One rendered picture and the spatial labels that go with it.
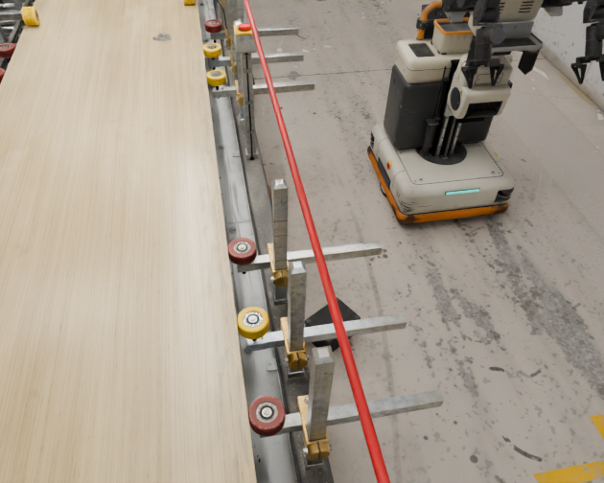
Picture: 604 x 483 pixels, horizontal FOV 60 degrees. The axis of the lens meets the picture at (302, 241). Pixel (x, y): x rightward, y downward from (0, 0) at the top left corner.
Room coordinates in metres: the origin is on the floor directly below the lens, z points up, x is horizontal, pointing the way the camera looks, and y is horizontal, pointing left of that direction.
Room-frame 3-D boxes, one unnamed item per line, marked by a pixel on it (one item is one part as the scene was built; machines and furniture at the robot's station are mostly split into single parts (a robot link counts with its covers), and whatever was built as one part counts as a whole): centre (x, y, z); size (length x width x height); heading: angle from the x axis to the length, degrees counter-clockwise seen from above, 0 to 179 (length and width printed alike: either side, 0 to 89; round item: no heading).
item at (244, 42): (1.72, 0.22, 1.18); 0.07 x 0.07 x 0.08; 12
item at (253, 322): (0.77, 0.12, 0.85); 0.08 x 0.08 x 0.11
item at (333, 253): (1.05, -0.02, 0.83); 0.43 x 0.03 x 0.04; 102
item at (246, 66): (1.71, 0.22, 0.93); 0.05 x 0.05 x 0.45; 12
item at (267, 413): (0.52, 0.06, 0.85); 0.08 x 0.08 x 0.11
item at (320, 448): (0.53, -0.04, 0.83); 0.14 x 0.06 x 0.05; 12
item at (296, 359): (0.77, 0.01, 0.80); 0.14 x 0.06 x 0.05; 12
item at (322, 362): (0.50, -0.05, 0.94); 0.04 x 0.04 x 0.48; 12
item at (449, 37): (2.51, -0.73, 0.87); 0.23 x 0.15 x 0.11; 102
